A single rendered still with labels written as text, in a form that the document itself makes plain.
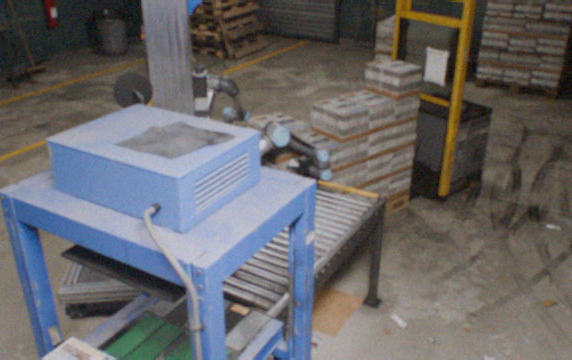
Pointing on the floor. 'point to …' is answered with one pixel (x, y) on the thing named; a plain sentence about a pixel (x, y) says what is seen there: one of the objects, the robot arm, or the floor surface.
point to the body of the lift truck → (478, 129)
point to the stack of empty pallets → (205, 29)
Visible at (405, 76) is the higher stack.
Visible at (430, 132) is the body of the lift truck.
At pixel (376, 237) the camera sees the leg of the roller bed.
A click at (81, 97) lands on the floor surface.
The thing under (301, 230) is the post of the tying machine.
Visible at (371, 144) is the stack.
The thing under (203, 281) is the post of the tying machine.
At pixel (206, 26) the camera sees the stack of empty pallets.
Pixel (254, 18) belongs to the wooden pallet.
